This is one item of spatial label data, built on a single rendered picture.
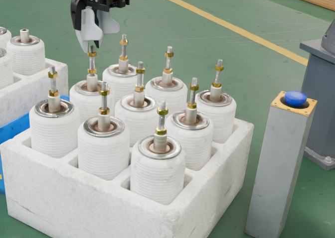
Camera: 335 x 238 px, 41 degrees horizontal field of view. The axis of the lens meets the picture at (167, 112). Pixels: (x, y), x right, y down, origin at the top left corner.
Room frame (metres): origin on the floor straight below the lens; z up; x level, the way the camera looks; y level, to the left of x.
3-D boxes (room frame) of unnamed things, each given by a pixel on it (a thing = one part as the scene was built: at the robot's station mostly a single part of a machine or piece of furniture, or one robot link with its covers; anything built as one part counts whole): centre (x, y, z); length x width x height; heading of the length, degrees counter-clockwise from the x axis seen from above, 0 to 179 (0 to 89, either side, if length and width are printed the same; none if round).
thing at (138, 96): (0.81, 0.06, 0.26); 0.02 x 0.02 x 0.03
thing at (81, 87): (0.86, 0.17, 0.25); 0.08 x 0.08 x 0.01
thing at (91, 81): (0.86, 0.17, 0.26); 0.02 x 0.02 x 0.03
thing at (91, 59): (0.86, 0.17, 0.31); 0.01 x 0.01 x 0.08
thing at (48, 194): (0.81, 0.06, 0.09); 0.39 x 0.39 x 0.18; 63
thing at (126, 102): (0.81, 0.06, 0.25); 0.08 x 0.08 x 0.01
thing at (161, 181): (0.65, 0.01, 0.16); 0.10 x 0.10 x 0.18
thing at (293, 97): (0.74, -0.23, 0.32); 0.04 x 0.04 x 0.02
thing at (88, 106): (0.86, 0.17, 0.16); 0.10 x 0.10 x 0.18
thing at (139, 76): (0.81, 0.06, 0.30); 0.01 x 0.01 x 0.08
